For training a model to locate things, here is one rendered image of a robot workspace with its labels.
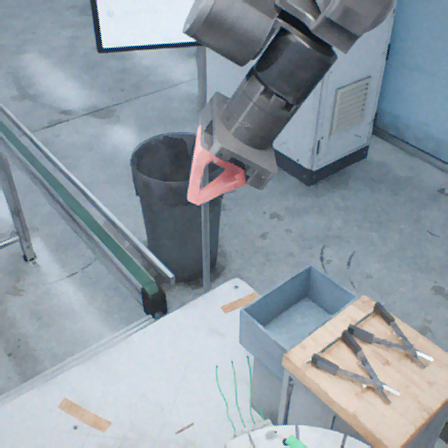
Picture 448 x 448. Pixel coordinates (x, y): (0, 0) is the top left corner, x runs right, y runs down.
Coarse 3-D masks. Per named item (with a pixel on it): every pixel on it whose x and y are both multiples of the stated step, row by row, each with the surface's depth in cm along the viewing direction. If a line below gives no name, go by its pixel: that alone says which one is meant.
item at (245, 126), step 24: (216, 96) 54; (240, 96) 49; (264, 96) 48; (216, 120) 50; (240, 120) 49; (264, 120) 48; (288, 120) 50; (216, 144) 47; (240, 144) 49; (264, 144) 50; (264, 168) 49
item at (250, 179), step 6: (198, 132) 53; (198, 138) 53; (192, 168) 55; (246, 168) 50; (252, 168) 49; (222, 174) 56; (228, 174) 56; (246, 174) 51; (252, 174) 50; (216, 180) 56; (222, 180) 56; (246, 180) 50; (252, 180) 50; (258, 180) 50; (210, 186) 56; (252, 186) 50; (258, 186) 50; (264, 186) 51
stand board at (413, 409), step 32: (352, 320) 86; (288, 352) 81; (352, 352) 81; (384, 352) 81; (320, 384) 77; (352, 384) 77; (416, 384) 77; (352, 416) 73; (384, 416) 73; (416, 416) 73
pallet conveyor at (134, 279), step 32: (0, 128) 194; (0, 160) 217; (32, 160) 177; (64, 192) 164; (96, 224) 152; (32, 256) 250; (96, 256) 154; (128, 256) 142; (128, 288) 142; (160, 288) 134; (96, 352) 127; (32, 384) 120
